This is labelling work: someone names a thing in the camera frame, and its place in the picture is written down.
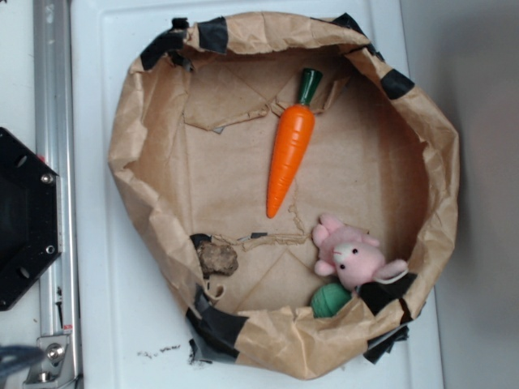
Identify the orange toy carrot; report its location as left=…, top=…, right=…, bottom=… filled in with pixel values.
left=266, top=68, right=323, bottom=219

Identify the brown paper bag bin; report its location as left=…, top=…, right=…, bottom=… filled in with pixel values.
left=108, top=12, right=460, bottom=379

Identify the brown lumpy rock toy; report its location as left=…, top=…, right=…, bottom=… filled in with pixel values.
left=196, top=242, right=238, bottom=279

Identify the pink plush bunny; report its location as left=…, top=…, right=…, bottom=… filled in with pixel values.
left=311, top=213, right=409, bottom=292

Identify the green ball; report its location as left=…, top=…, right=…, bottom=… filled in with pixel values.
left=310, top=283, right=352, bottom=318

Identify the white plastic tray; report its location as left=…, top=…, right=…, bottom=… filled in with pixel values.
left=71, top=1, right=443, bottom=388

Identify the aluminium extrusion rail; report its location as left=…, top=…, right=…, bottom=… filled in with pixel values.
left=33, top=1, right=84, bottom=388

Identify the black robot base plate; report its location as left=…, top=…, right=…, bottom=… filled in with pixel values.
left=1, top=128, right=61, bottom=311

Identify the metal corner bracket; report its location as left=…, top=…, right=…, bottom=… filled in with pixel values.
left=23, top=335, right=76, bottom=388

